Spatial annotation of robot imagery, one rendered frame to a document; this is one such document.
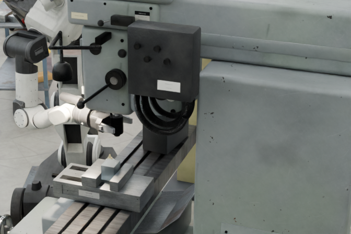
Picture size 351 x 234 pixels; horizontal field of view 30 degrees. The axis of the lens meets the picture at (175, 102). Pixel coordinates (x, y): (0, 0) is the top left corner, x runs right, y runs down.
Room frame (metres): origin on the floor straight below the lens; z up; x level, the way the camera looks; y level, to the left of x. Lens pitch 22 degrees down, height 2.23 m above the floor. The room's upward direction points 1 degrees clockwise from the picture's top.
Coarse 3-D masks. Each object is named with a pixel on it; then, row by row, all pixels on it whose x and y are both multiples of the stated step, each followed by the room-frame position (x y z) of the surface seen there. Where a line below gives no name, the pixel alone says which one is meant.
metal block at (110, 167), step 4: (108, 160) 2.17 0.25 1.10; (112, 160) 2.17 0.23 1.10; (116, 160) 2.17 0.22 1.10; (104, 164) 2.14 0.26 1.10; (108, 164) 2.14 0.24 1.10; (112, 164) 2.14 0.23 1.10; (116, 164) 2.14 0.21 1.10; (104, 168) 2.13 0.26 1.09; (108, 168) 2.12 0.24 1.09; (112, 168) 2.12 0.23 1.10; (116, 168) 2.14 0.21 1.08; (104, 172) 2.13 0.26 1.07; (108, 172) 2.12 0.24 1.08; (112, 172) 2.12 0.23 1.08; (116, 172) 2.14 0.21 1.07; (104, 176) 2.13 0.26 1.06; (108, 176) 2.12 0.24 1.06; (112, 176) 2.12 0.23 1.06; (108, 180) 2.12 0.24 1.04
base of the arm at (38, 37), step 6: (18, 30) 2.61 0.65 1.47; (24, 36) 2.58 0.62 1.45; (30, 36) 2.56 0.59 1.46; (36, 36) 2.54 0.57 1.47; (42, 36) 2.54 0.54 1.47; (6, 42) 2.54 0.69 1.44; (30, 42) 2.49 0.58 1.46; (36, 42) 2.50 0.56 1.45; (42, 42) 2.53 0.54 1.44; (30, 48) 2.47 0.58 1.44; (36, 48) 2.50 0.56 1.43; (42, 48) 2.53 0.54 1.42; (6, 54) 2.54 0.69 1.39; (30, 54) 2.47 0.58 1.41; (36, 54) 2.49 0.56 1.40; (42, 54) 2.52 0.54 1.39; (48, 54) 2.55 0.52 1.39; (30, 60) 2.47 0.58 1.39; (36, 60) 2.49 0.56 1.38
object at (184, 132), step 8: (168, 120) 2.51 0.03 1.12; (144, 128) 2.55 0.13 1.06; (168, 128) 2.51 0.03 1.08; (184, 128) 2.66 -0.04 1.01; (144, 136) 2.55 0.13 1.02; (152, 136) 2.53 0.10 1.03; (160, 136) 2.52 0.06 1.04; (168, 136) 2.51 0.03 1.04; (176, 136) 2.58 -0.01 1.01; (184, 136) 2.66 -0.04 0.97; (144, 144) 2.55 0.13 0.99; (152, 144) 2.53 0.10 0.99; (160, 144) 2.52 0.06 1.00; (168, 144) 2.51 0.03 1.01; (176, 144) 2.58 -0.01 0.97; (160, 152) 2.52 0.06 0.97; (168, 152) 2.51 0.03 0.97
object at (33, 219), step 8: (48, 200) 2.45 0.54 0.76; (56, 200) 2.45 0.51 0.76; (40, 208) 2.38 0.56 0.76; (48, 208) 2.38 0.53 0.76; (32, 216) 2.32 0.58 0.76; (40, 216) 2.32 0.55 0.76; (24, 224) 2.26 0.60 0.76; (32, 224) 2.26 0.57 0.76; (40, 224) 2.26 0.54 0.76; (16, 232) 2.20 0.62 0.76; (24, 232) 2.20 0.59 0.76; (32, 232) 2.20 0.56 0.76; (40, 232) 2.20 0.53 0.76; (184, 232) 2.22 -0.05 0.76; (192, 232) 2.22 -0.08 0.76
